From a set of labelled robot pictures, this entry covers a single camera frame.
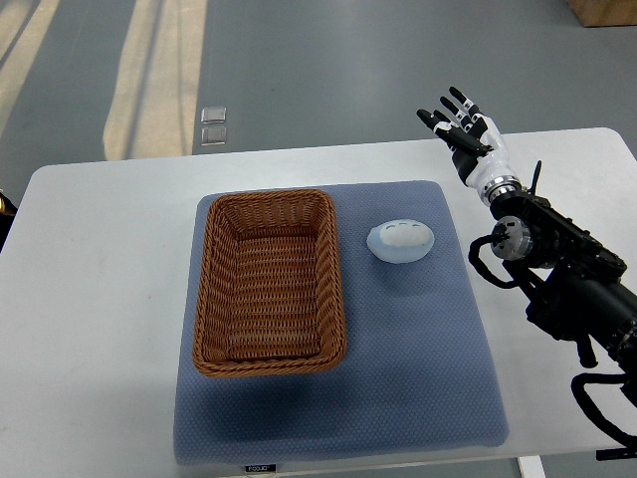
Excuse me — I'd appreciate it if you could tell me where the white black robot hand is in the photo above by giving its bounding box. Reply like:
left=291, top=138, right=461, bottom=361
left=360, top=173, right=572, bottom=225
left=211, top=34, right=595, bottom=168
left=417, top=87, right=522, bottom=206

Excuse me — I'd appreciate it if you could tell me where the blue white plush toy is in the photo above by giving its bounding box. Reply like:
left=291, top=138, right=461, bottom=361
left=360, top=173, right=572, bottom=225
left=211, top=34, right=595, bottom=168
left=366, top=219, right=435, bottom=264

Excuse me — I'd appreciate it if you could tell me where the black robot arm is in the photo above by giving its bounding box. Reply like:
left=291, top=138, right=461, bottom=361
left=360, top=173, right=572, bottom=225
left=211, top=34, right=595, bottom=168
left=469, top=172, right=636, bottom=460

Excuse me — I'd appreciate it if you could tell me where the brown wicker basket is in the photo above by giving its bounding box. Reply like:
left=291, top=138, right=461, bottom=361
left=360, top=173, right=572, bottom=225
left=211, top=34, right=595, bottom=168
left=192, top=189, right=347, bottom=378

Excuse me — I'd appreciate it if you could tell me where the wooden box corner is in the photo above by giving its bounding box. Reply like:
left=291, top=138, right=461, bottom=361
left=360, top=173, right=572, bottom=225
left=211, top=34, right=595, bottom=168
left=567, top=0, right=636, bottom=28

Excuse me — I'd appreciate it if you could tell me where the blue quilted mat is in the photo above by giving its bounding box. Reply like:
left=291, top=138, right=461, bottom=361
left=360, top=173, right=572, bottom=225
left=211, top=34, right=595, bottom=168
left=173, top=181, right=509, bottom=465

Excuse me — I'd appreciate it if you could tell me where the lower metal floor plate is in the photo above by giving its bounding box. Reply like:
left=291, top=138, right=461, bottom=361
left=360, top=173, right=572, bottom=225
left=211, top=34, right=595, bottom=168
left=200, top=125, right=227, bottom=146

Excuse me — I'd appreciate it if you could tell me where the metal floor plate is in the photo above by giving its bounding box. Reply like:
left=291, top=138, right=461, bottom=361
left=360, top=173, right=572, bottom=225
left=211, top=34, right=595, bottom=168
left=200, top=125, right=227, bottom=146
left=200, top=106, right=227, bottom=123

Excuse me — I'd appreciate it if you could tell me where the upper metal floor plate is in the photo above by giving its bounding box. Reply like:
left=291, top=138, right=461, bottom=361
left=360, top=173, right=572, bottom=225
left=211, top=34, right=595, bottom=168
left=200, top=106, right=227, bottom=123

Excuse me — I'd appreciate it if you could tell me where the white table leg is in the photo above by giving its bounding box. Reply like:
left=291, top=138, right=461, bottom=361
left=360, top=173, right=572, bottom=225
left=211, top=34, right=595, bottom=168
left=517, top=455, right=546, bottom=478

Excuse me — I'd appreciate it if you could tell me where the black object at left edge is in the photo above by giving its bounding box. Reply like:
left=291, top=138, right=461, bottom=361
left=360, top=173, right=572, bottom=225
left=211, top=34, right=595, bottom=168
left=0, top=191, right=18, bottom=249

